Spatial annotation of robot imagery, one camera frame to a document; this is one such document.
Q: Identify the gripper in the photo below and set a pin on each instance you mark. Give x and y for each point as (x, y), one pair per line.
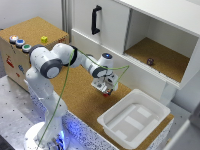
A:
(106, 82)

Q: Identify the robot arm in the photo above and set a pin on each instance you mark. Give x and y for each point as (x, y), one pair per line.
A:
(45, 63)

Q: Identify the purple block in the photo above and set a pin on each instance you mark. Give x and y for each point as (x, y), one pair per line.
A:
(150, 61)

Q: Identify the yellow block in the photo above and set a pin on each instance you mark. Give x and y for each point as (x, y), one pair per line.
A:
(44, 39)

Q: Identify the white plastic box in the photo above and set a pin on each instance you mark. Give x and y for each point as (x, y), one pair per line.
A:
(135, 117)

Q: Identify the white sliding door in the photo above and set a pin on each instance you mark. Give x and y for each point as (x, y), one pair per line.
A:
(108, 23)

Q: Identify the white cabinet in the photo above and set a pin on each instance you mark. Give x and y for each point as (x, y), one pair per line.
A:
(160, 43)

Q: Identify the green button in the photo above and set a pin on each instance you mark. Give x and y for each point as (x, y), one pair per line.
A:
(26, 47)

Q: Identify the wooden drawer box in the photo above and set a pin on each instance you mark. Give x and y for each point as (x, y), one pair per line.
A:
(26, 43)

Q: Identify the blue button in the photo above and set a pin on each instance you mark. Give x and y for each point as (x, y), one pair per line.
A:
(20, 42)

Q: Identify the red button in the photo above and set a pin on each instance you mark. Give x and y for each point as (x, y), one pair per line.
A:
(13, 39)

